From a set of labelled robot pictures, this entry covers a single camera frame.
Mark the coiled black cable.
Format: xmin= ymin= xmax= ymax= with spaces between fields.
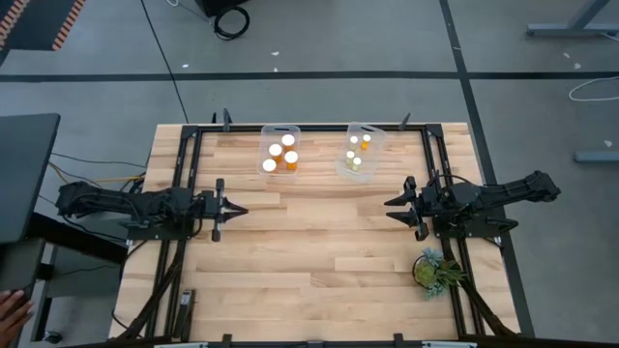
xmin=213 ymin=5 xmax=251 ymax=42

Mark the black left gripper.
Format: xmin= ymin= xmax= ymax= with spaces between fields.
xmin=192 ymin=177 xmax=250 ymax=243

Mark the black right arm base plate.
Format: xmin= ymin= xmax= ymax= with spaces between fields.
xmin=432 ymin=212 xmax=519 ymax=239

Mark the black rectangular device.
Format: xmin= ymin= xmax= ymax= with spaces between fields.
xmin=172 ymin=288 xmax=197 ymax=340

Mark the black box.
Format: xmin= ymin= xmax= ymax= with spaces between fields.
xmin=195 ymin=0 xmax=251 ymax=18

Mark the black desk crossbar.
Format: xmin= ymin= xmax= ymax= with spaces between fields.
xmin=26 ymin=215 xmax=128 ymax=265

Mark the grey desk foot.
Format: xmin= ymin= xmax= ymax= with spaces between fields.
xmin=574 ymin=151 xmax=619 ymax=164

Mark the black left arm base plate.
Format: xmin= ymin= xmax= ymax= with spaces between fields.
xmin=126 ymin=212 xmax=197 ymax=242

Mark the grey desk leg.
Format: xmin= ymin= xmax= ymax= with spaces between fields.
xmin=525 ymin=0 xmax=619 ymax=39

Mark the white cable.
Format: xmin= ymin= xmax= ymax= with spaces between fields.
xmin=568 ymin=74 xmax=619 ymax=102

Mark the long thin black cable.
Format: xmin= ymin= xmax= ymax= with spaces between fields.
xmin=139 ymin=0 xmax=190 ymax=125

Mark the black aluminium table frame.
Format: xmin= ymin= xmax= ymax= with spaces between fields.
xmin=109 ymin=123 xmax=521 ymax=348

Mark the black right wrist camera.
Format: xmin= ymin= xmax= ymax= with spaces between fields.
xmin=447 ymin=181 xmax=484 ymax=210

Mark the black mat with orange stripes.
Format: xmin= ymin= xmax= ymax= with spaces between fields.
xmin=0 ymin=0 xmax=87 ymax=52

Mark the clear plastic bin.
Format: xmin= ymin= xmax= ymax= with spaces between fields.
xmin=255 ymin=124 xmax=302 ymax=179
xmin=336 ymin=122 xmax=387 ymax=185

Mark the potted green succulent plant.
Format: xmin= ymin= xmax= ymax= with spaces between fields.
xmin=411 ymin=246 xmax=468 ymax=302

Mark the orange yellow cable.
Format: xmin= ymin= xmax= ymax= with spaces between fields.
xmin=46 ymin=161 xmax=146 ymax=188

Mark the black monitor edge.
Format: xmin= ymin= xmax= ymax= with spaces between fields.
xmin=0 ymin=113 xmax=62 ymax=245

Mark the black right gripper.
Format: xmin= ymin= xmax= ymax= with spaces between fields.
xmin=384 ymin=175 xmax=444 ymax=243

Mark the person's hand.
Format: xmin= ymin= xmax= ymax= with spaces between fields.
xmin=0 ymin=288 xmax=36 ymax=348

